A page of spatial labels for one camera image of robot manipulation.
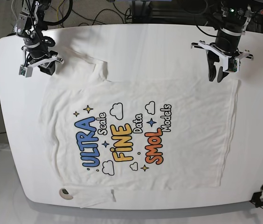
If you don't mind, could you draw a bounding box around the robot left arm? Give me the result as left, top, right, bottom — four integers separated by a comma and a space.
191, 0, 254, 82

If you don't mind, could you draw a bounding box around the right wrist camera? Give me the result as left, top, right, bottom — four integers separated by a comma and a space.
19, 65, 33, 77

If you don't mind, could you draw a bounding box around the white printed T-shirt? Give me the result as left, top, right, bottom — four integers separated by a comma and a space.
39, 48, 238, 208

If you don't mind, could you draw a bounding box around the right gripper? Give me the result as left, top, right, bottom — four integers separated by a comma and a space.
21, 38, 63, 76

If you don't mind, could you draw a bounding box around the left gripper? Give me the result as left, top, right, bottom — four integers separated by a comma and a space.
191, 29, 254, 83

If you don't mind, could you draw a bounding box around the yellow cable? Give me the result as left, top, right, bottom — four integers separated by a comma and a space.
56, 0, 67, 28

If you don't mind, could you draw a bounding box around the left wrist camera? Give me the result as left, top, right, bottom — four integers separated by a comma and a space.
228, 57, 240, 73

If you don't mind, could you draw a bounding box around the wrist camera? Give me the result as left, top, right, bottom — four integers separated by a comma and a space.
19, 65, 33, 77
228, 57, 240, 73

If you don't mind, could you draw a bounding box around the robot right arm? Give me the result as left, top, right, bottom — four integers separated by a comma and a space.
14, 0, 63, 77

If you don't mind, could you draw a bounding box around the left table cable grommet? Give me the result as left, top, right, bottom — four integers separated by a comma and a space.
59, 188, 73, 200

